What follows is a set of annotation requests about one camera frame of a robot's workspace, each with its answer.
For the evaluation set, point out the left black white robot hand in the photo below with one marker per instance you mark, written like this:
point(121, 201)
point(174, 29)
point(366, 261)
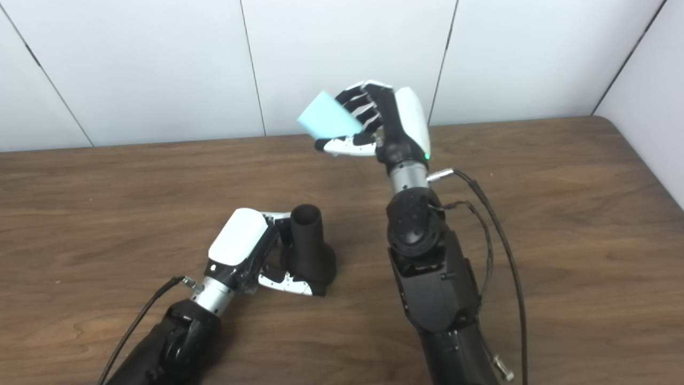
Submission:
point(238, 235)

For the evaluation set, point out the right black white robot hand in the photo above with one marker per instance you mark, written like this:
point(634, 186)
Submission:
point(409, 123)

